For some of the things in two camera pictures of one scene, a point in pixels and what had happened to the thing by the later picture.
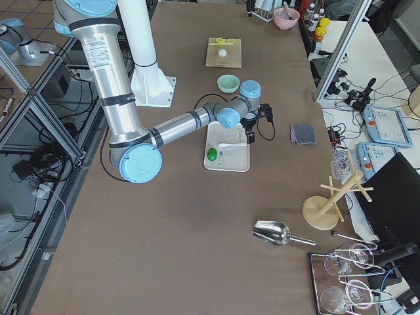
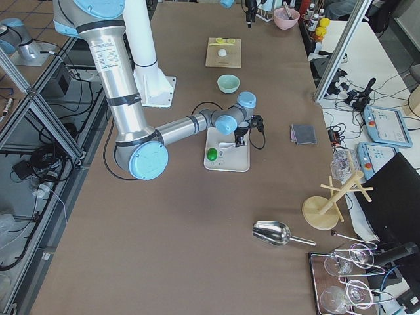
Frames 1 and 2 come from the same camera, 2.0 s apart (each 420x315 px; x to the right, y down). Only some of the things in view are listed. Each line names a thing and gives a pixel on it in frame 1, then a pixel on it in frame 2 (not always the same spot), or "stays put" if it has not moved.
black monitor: (391, 195) stays put
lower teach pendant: (373, 156) stays put
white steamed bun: (222, 52) stays put
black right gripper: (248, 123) -> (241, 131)
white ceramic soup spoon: (226, 146) stays put
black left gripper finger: (250, 6) -> (251, 17)
